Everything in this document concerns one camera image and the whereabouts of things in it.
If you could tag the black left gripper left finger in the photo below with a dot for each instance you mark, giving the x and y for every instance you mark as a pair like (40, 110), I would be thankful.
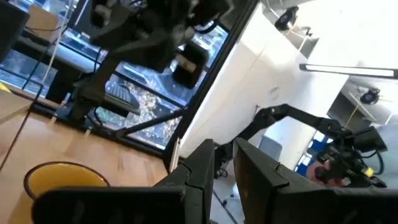
(192, 186)

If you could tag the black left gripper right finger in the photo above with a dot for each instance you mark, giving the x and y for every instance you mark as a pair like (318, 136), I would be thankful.
(264, 193)

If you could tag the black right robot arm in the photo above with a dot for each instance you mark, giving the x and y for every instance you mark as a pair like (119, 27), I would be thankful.
(146, 37)

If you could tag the black laptop keyboard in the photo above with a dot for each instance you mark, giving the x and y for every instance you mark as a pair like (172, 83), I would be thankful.
(122, 98)

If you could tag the black ceiling fixture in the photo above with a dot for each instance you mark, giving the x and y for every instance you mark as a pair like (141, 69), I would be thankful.
(370, 96)
(286, 18)

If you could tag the dark grey desk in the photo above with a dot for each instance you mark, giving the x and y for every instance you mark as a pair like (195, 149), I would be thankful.
(71, 57)

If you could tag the amber glass mug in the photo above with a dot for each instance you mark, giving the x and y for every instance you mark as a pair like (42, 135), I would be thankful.
(62, 179)

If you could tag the long ceiling light bar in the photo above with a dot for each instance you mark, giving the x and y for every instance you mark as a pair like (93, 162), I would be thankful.
(348, 71)

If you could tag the cardboard box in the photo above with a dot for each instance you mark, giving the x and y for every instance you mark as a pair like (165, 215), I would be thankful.
(43, 21)

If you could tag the black monitor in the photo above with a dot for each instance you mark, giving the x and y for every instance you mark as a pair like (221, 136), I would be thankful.
(12, 25)

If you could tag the yellow cloth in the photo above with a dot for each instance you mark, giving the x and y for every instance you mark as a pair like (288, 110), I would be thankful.
(3, 87)

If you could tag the black aluminium rig frame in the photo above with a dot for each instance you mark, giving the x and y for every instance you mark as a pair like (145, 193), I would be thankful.
(211, 74)

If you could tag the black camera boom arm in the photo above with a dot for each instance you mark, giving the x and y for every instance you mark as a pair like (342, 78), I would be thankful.
(298, 115)

